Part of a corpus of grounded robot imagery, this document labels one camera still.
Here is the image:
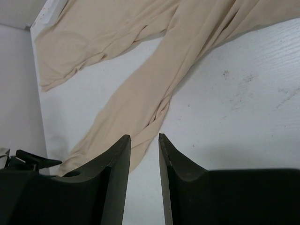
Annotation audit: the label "beige trousers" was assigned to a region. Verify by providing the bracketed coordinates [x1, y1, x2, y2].
[34, 0, 300, 178]

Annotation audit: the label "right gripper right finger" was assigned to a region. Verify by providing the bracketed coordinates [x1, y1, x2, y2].
[158, 134, 300, 225]

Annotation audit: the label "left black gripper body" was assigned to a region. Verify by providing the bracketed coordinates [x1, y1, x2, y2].
[4, 150, 62, 172]

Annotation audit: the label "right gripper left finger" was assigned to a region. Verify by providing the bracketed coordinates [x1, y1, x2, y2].
[0, 135, 131, 225]

